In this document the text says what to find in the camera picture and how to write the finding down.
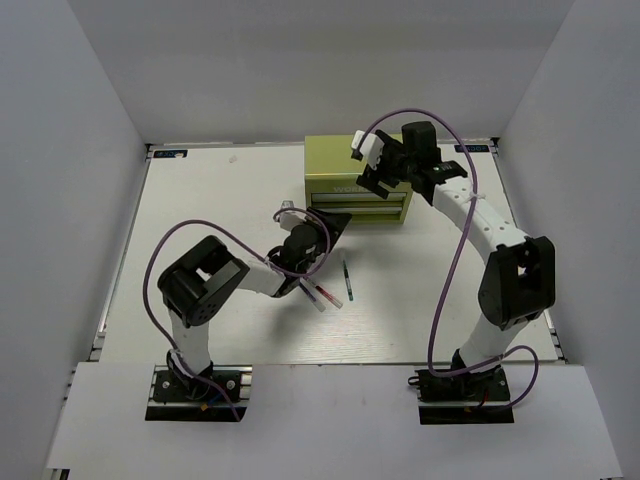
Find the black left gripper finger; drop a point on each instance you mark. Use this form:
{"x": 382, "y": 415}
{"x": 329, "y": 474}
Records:
{"x": 332, "y": 220}
{"x": 335, "y": 232}

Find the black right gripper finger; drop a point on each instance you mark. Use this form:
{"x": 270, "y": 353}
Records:
{"x": 388, "y": 142}
{"x": 376, "y": 184}

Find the blue left corner label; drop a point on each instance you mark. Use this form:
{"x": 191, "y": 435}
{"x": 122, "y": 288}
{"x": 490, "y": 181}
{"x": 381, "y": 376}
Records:
{"x": 170, "y": 154}

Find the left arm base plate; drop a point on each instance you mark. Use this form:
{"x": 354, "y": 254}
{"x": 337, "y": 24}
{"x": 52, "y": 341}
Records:
{"x": 170, "y": 401}

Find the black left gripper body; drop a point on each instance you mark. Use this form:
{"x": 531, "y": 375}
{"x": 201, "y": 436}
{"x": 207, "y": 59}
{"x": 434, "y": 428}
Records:
{"x": 321, "y": 246}

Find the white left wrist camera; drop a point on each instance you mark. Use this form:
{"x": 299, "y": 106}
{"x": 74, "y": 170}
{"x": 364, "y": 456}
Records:
{"x": 288, "y": 216}

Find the red ink clear pen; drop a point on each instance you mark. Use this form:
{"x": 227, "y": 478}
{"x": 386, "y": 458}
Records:
{"x": 325, "y": 293}

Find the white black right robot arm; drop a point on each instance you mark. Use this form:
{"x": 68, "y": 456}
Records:
{"x": 518, "y": 283}

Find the green metal tool chest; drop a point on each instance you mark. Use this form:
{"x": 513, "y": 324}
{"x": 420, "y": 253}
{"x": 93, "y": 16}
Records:
{"x": 329, "y": 168}

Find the green capped clear pen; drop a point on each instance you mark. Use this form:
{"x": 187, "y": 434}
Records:
{"x": 347, "y": 280}

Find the purple ink clear pen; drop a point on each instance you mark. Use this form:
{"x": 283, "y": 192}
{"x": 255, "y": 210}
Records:
{"x": 318, "y": 305}

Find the blue right corner label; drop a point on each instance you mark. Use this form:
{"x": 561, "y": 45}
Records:
{"x": 473, "y": 148}

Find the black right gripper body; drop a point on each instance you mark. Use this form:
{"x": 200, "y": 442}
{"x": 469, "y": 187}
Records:
{"x": 395, "y": 166}

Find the blue corner label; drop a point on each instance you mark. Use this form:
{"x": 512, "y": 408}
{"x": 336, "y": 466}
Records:
{"x": 473, "y": 148}
{"x": 170, "y": 154}

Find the green drawer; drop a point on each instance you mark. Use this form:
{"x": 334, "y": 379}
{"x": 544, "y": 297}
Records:
{"x": 355, "y": 197}
{"x": 376, "y": 215}

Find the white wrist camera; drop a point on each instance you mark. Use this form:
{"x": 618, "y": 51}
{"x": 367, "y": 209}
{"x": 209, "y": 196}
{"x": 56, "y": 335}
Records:
{"x": 367, "y": 147}
{"x": 288, "y": 216}

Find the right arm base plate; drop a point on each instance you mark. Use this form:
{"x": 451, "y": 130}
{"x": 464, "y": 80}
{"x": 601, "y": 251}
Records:
{"x": 469, "y": 399}

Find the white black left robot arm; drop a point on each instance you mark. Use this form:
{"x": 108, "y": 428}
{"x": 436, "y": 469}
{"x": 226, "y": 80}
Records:
{"x": 197, "y": 285}

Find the green bottom drawer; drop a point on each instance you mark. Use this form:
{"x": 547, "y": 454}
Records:
{"x": 376, "y": 215}

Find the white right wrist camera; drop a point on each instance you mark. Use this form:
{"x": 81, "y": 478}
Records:
{"x": 367, "y": 147}

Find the green top drawer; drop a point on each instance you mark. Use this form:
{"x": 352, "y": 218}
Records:
{"x": 355, "y": 197}

